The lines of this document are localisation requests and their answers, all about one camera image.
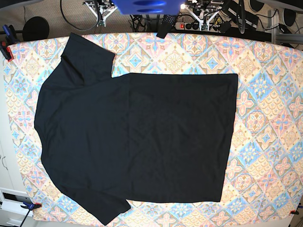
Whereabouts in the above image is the black strap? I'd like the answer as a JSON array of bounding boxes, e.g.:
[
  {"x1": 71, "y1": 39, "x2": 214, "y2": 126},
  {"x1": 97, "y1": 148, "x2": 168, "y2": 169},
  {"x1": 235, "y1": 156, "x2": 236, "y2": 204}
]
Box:
[{"x1": 156, "y1": 14, "x2": 178, "y2": 38}]

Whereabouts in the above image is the orange clamp bottom right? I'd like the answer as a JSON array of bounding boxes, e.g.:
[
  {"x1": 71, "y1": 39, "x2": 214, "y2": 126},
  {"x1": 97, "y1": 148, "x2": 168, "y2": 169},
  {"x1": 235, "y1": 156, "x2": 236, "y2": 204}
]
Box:
[{"x1": 290, "y1": 210, "x2": 299, "y2": 215}]

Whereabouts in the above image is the blue clamp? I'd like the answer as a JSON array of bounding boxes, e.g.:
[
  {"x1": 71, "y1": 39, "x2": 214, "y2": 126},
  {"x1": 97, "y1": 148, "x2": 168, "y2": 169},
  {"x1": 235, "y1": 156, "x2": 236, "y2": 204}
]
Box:
[
  {"x1": 20, "y1": 202, "x2": 42, "y2": 210},
  {"x1": 0, "y1": 25, "x2": 15, "y2": 62}
]

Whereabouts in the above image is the black T-shirt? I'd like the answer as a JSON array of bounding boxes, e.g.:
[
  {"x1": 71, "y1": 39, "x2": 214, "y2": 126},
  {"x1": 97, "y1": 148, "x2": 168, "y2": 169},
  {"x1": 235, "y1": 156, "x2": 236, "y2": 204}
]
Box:
[{"x1": 34, "y1": 33, "x2": 238, "y2": 225}]

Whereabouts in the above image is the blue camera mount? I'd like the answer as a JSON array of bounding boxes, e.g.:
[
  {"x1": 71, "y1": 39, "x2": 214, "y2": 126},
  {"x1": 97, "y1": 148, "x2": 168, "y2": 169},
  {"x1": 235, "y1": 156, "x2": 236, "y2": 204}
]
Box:
[{"x1": 112, "y1": 0, "x2": 185, "y2": 15}]

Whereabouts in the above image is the blue clamp bottom left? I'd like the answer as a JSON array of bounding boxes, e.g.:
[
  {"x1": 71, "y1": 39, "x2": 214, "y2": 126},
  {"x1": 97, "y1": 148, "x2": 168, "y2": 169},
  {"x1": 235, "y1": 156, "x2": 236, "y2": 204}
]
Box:
[{"x1": 20, "y1": 202, "x2": 42, "y2": 210}]

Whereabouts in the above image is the blue clamp top left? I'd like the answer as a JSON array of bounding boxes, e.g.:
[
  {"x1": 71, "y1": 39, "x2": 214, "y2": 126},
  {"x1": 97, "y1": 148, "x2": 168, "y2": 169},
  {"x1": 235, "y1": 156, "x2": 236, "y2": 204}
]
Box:
[{"x1": 0, "y1": 25, "x2": 15, "y2": 62}]

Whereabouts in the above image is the white power strip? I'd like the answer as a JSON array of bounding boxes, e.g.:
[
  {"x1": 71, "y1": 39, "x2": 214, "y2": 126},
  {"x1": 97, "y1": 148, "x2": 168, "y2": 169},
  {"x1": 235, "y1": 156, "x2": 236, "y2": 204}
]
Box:
[{"x1": 175, "y1": 22, "x2": 219, "y2": 32}]

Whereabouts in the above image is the white cabinet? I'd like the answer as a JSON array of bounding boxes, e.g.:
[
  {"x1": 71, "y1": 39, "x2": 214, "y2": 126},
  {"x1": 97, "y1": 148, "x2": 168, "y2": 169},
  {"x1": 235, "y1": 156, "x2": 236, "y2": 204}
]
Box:
[{"x1": 0, "y1": 56, "x2": 31, "y2": 225}]

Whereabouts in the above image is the patterned tablecloth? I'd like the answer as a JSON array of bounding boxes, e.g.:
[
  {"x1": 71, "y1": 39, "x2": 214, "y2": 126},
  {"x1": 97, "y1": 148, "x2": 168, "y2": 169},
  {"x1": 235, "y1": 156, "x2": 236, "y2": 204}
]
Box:
[{"x1": 3, "y1": 33, "x2": 303, "y2": 227}]

